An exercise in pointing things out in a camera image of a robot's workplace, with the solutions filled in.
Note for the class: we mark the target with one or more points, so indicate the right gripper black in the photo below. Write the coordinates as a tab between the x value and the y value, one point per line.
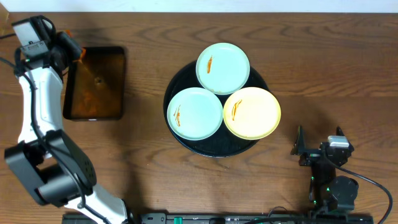
300	148

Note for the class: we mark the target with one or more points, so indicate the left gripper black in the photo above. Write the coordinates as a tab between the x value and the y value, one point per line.
66	48

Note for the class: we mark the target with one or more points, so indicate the green plate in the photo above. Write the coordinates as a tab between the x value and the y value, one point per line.
222	68
194	113

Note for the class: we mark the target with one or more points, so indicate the orange green sponge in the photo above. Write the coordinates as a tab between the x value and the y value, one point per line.
76	52

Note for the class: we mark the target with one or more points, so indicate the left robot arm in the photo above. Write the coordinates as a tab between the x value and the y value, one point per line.
50	166

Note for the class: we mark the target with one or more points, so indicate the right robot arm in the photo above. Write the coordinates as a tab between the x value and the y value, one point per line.
328	192

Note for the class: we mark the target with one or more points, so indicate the black rectangular water tray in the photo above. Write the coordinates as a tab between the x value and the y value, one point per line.
95	85

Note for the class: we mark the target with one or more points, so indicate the round black serving tray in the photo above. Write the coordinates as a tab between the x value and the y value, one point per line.
222	143

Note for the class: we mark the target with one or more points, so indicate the yellow plate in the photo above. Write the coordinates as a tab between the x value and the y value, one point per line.
251	113

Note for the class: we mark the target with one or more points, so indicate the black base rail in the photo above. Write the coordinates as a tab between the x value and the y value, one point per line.
162	218

